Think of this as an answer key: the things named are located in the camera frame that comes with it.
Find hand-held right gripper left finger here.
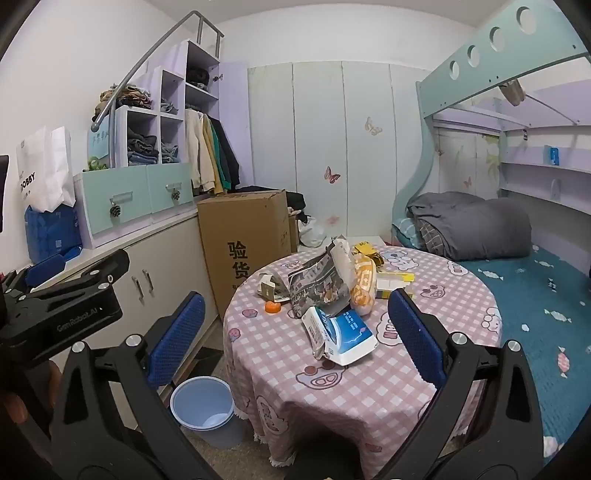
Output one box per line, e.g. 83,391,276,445
48,292,218,480

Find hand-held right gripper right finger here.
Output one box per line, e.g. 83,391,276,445
369,288,557,480

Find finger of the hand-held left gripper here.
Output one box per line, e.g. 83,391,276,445
9,249,131,292
24,255,66,288

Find yellow and white box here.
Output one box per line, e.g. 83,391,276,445
375,271,415,300

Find blue and white torn carton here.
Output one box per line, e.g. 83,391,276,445
301,306,378,367

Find blue plastic waste bin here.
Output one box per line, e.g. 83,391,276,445
170,376,245,448

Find orange snack bag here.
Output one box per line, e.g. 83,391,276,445
349,255,378,316

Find yellow package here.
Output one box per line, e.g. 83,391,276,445
353,242,385,267

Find small white green carton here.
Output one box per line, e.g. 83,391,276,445
257,272,291,302

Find newspaper print paper bag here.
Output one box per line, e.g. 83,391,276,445
287,236,356,319

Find person's left hand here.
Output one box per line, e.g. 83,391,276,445
0,394,28,425

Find blue bag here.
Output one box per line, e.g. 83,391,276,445
25,203,84,264

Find white low cabinet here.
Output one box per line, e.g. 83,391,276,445
32,203,222,402

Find teal drawer cabinet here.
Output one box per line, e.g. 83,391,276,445
74,161,195,247

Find white paper shopping bag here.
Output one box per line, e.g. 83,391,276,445
16,126,77,213

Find pink checked tablecloth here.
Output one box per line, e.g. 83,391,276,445
223,244,504,480

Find teal striped pillow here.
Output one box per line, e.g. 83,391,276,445
392,217,426,247

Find tall cardboard box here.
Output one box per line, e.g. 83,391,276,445
198,189,293,319

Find grey duvet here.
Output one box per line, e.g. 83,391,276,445
406,191,532,261

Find light blue sign board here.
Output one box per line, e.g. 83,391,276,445
88,115,116,169

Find folded jeans stack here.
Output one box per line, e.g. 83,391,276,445
127,128,160,165

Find blue patterned bedsheet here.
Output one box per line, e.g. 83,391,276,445
462,244,591,462

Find white plastic bag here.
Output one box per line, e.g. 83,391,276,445
300,217,331,247

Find cream hanging jacket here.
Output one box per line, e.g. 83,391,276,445
185,111,208,190

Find mustard hanging garment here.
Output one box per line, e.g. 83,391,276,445
203,115,225,195

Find green hanging garment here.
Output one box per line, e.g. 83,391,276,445
212,120,232,190

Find brown clothes pile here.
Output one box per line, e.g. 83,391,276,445
95,83,153,118

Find black hanging jacket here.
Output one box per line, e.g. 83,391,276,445
217,120,242,188

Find dark clothes heap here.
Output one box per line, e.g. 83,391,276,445
286,191,308,222

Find purple cubby shelf unit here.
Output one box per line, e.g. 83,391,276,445
115,39,222,167

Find grey metal handrail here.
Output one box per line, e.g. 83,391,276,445
90,11,225,132

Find white wardrobe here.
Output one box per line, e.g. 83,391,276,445
247,60,432,241

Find brown hanging item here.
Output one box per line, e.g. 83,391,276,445
501,78,525,107

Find purple bed wall shelf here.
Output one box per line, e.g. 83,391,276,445
499,138,591,217

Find teal bunk bed frame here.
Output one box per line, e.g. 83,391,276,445
392,0,591,296

